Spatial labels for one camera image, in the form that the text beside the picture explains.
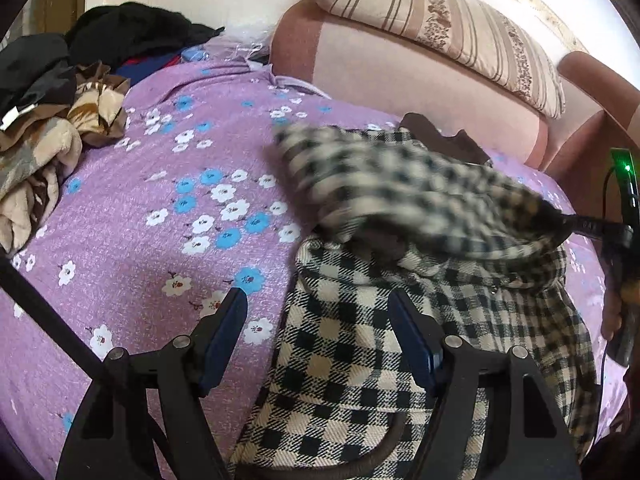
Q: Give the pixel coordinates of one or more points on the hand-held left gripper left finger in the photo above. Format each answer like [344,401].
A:
[227,325]

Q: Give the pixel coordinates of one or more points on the black and cream checkered coat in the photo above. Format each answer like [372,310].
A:
[350,360]

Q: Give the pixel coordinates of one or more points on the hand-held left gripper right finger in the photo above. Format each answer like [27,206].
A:
[407,330]

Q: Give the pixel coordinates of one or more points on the striped beige pillow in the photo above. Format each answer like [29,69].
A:
[440,20]

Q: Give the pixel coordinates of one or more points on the brown and beige patterned blanket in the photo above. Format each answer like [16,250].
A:
[45,160]

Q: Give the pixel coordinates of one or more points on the person's right hand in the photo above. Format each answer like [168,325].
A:
[612,310]

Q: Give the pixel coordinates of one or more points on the pile of dark clothes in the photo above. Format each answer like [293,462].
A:
[115,35]

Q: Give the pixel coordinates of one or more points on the clear plastic bag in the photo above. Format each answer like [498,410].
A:
[245,40]

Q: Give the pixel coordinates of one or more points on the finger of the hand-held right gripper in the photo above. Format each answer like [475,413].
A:
[582,224]

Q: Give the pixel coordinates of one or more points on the purple floral bedsheet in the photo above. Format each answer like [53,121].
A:
[165,240]

